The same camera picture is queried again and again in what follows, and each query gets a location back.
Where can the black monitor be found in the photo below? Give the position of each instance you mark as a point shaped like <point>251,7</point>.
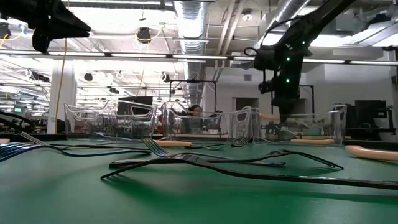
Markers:
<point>136,101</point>

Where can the ceiling smoke detector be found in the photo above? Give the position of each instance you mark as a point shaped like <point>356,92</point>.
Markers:
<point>247,17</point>

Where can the black round ceiling fixture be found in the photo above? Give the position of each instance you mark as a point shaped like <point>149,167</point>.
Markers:
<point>88,77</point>
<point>165,77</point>

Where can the clear plastic bin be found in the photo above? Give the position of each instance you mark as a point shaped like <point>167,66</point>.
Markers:
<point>77,124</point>
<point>339,124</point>
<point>174,127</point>

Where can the long light bar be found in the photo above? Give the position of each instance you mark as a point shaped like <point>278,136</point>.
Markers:
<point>199,57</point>

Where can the black ceiling camera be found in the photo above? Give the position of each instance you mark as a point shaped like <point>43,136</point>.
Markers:
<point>143,35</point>

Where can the person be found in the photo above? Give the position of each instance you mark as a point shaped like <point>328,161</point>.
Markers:
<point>194,110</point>

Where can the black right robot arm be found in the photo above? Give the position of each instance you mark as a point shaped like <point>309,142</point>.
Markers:
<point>311,25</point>

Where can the iridescent blue metal fork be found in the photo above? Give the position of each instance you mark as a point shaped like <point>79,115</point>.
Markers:
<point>273,163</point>
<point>102,135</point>
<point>12,151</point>

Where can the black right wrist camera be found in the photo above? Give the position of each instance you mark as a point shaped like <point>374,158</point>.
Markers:
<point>265,87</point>

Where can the black rig frame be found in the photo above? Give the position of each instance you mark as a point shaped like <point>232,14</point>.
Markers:
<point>309,86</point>

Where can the wall vent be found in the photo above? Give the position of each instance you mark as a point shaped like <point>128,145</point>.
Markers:
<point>247,77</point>

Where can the black equipment rack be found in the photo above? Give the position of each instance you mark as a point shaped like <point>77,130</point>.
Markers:
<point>367,112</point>

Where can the green table mat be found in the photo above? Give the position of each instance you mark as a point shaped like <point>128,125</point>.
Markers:
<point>199,205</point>

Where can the silver ventilation duct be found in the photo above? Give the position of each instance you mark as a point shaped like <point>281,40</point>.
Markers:
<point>189,31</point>
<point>286,12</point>

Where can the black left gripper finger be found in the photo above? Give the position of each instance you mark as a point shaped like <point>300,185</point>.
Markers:
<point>68,25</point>

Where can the white pillar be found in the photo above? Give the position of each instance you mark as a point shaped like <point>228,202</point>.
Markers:
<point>70,87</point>

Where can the red object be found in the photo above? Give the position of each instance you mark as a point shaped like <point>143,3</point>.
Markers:
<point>161,119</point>

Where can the green exit sign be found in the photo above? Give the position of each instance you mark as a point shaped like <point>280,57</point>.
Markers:
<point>17,109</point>

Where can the black background robot arm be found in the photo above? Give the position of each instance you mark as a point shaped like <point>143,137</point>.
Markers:
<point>18,118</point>

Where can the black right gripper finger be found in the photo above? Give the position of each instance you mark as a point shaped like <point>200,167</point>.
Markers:
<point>286,113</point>

